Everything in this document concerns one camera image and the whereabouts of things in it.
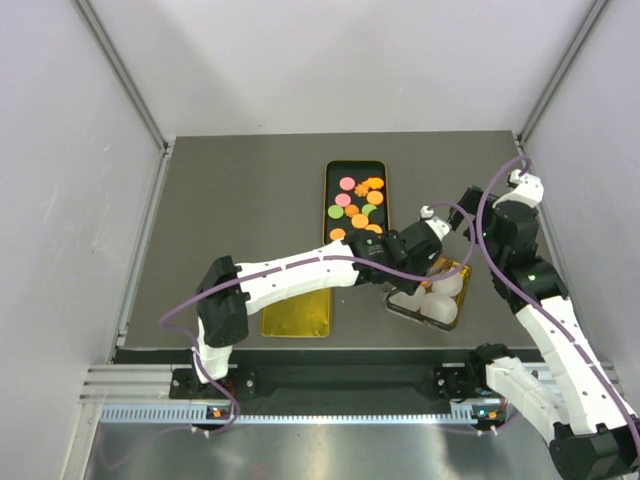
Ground black sandwich cookie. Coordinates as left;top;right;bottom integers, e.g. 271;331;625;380
368;208;386;229

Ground orange round cookie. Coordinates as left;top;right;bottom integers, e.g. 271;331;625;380
329;228;346;241

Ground white paper cupcake liner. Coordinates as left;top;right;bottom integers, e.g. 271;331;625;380
431;272;464;297
388;285;426;312
420;292;458;325

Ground gold cookie tin box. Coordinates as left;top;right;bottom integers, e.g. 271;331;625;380
384;266;472;332

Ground black gold-rimmed cookie tray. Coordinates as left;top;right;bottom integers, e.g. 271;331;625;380
322;160;390;244

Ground yellow dotted round biscuit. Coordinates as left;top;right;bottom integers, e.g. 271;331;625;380
366;190;384;206
351;213;369;229
365;224;383;235

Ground orange swirl cookie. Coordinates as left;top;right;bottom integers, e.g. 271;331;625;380
353;183;369;198
344;204;360;218

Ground pink round cookie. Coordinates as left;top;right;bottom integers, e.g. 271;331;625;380
339;177;356;191
335;193;351;208

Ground gold tin lid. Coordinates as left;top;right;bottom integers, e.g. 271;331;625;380
260;289;333;339

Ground orange fish-shaped cookie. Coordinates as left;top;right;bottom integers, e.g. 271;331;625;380
363;177;385;190

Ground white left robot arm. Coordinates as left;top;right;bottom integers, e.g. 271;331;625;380
191;217;451;397

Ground aluminium frame rail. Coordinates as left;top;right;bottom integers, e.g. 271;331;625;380
79;364;511;426

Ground green round cookie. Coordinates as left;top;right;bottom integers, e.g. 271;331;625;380
327;204;344;220
361;203;377;216

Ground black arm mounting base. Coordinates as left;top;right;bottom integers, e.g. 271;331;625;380
170;364;498;403

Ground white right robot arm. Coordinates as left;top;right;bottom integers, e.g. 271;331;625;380
459;167;639;479

